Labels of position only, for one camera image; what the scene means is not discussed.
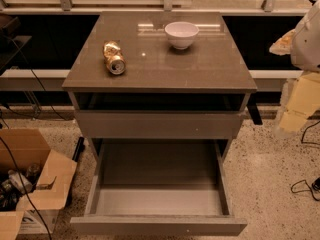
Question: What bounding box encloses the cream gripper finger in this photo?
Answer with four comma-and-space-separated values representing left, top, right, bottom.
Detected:
269, 29, 295, 56

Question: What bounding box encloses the orange soda can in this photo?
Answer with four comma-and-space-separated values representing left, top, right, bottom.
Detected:
103, 41, 126, 75

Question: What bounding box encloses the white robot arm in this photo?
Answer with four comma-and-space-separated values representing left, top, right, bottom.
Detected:
269, 0, 320, 72

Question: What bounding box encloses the grey drawer cabinet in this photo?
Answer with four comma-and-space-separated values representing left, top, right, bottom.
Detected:
61, 11, 258, 237

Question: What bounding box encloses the closed upper drawer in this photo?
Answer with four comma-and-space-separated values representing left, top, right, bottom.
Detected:
75, 110, 244, 139

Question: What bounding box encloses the open middle drawer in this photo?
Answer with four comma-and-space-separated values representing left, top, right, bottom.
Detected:
71, 140, 247, 236

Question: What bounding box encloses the white ceramic bowl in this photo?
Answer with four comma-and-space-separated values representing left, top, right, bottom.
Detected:
164, 22, 199, 50

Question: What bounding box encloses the metal window railing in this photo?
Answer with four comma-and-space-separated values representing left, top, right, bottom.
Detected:
0, 0, 320, 16

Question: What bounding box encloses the black bar on floor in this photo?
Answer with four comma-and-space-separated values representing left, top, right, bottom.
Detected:
72, 137, 85, 162

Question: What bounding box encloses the open cardboard box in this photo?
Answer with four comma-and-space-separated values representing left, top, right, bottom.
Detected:
0, 129, 77, 240

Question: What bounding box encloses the clutter inside cardboard box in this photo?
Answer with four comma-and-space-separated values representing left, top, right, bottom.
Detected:
0, 163, 41, 211

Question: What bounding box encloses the black cable left floor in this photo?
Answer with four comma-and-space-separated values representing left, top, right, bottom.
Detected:
0, 33, 73, 240

